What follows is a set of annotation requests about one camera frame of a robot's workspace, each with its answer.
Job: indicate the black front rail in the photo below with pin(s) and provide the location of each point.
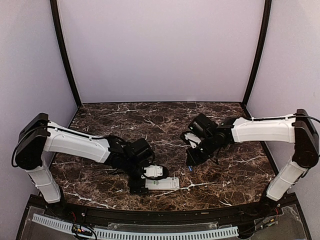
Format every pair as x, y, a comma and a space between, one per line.
233, 215

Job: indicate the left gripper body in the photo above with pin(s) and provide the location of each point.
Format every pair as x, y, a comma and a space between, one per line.
133, 183

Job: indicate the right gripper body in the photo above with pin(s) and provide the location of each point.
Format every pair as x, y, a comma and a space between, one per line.
203, 154

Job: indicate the right black frame post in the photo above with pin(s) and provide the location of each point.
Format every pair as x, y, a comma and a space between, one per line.
258, 52

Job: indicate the black frame post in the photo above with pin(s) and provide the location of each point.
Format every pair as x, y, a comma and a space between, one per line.
258, 52
63, 52

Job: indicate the white remote control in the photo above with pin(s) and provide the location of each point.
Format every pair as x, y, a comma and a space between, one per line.
166, 184

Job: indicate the white cable duct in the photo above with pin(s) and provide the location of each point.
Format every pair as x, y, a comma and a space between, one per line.
99, 233

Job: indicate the left black frame post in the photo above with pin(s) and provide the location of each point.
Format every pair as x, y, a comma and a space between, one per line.
63, 52

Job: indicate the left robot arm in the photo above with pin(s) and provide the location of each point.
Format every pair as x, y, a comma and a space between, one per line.
42, 135

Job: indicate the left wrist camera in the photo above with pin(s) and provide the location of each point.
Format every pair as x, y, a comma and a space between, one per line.
155, 172

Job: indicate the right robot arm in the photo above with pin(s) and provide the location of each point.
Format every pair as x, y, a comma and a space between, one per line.
206, 138

